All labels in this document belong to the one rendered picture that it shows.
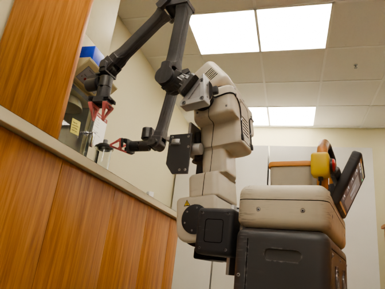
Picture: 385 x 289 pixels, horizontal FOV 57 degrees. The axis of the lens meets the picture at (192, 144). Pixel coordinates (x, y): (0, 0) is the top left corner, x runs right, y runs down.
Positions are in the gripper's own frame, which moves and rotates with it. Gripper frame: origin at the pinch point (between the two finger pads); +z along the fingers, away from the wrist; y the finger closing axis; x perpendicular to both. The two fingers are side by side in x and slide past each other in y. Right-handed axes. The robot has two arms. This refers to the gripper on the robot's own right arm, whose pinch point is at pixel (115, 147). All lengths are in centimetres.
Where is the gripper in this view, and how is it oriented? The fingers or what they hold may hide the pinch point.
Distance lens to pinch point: 193.3
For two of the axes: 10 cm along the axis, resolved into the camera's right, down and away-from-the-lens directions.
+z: -9.7, 0.3, 2.5
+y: -2.5, -1.9, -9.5
